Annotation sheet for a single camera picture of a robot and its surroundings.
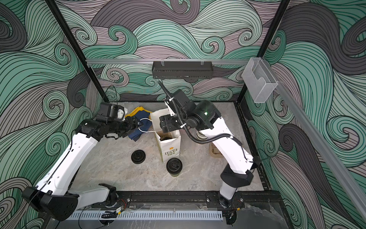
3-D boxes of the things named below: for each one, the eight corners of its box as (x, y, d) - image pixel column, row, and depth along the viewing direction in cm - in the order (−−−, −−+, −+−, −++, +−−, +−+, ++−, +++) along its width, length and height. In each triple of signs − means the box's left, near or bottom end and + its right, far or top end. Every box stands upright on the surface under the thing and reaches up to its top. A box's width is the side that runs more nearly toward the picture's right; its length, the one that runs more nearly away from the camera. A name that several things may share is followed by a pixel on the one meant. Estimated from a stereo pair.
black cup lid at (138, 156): (131, 163, 88) (130, 161, 86) (134, 152, 93) (132, 150, 91) (144, 163, 88) (143, 161, 86) (146, 152, 93) (145, 150, 91)
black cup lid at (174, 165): (167, 178, 82) (166, 171, 73) (168, 165, 87) (166, 158, 78) (182, 178, 82) (182, 171, 73) (181, 165, 87) (182, 158, 78)
